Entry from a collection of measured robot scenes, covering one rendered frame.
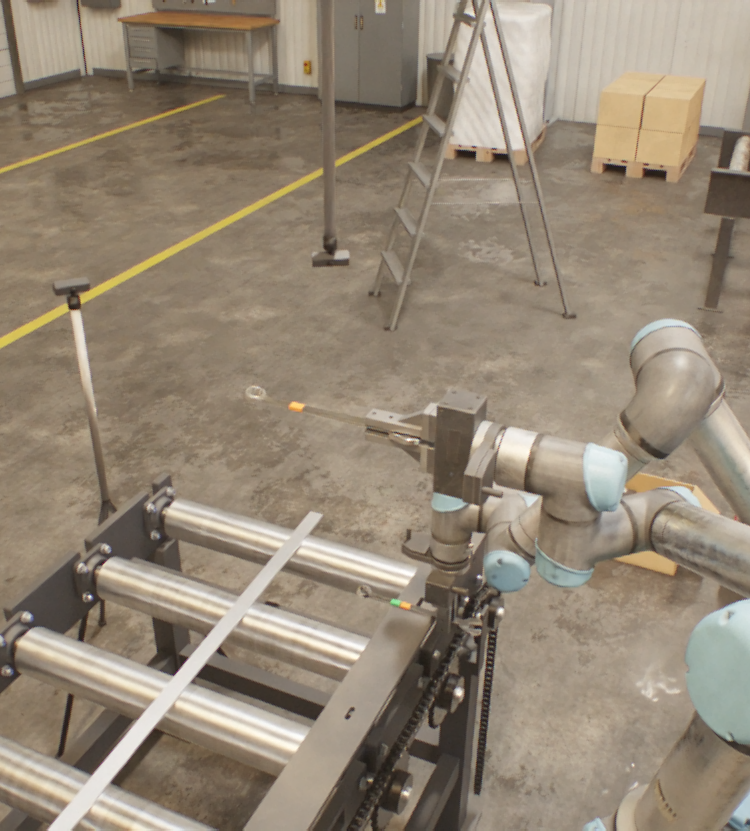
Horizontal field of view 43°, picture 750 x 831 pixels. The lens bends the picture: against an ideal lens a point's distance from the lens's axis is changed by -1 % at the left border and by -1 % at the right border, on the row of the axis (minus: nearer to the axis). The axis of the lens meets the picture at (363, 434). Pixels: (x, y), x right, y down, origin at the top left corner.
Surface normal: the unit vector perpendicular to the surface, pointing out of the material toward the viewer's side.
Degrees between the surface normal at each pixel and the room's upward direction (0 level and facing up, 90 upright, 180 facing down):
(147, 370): 0
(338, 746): 0
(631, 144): 90
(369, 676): 0
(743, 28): 90
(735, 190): 90
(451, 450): 90
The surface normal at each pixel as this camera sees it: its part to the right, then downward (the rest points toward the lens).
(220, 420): 0.00, -0.86
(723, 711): -0.93, 0.07
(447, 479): -0.42, 0.46
